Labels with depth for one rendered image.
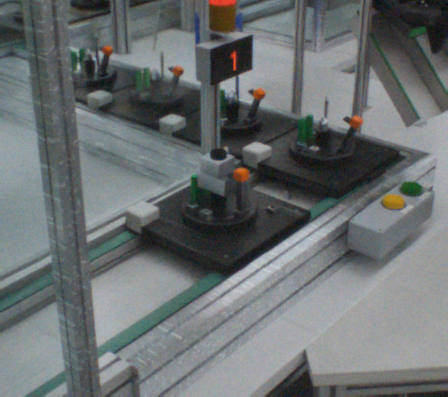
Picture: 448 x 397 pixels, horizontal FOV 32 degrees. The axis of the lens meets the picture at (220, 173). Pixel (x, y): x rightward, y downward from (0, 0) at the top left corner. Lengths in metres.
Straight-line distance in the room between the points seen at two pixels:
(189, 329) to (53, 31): 0.55
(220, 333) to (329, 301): 0.26
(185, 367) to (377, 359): 0.31
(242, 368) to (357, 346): 0.19
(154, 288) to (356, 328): 0.34
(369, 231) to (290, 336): 0.25
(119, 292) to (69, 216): 0.49
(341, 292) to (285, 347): 0.19
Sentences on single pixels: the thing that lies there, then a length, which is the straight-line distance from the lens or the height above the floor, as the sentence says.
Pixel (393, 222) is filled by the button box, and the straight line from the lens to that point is 1.45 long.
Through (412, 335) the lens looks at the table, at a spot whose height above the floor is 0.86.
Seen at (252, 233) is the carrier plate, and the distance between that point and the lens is 1.36.
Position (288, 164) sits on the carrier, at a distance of 1.61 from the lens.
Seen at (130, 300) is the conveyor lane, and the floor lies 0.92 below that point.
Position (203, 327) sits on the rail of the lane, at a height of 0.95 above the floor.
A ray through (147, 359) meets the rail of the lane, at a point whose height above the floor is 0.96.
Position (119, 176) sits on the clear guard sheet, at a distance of 1.41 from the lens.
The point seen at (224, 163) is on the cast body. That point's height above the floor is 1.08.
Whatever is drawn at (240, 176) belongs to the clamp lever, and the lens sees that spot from 1.33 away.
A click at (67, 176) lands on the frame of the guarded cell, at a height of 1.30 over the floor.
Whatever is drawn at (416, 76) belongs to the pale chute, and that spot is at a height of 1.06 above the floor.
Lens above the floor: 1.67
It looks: 27 degrees down
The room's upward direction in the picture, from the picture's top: straight up
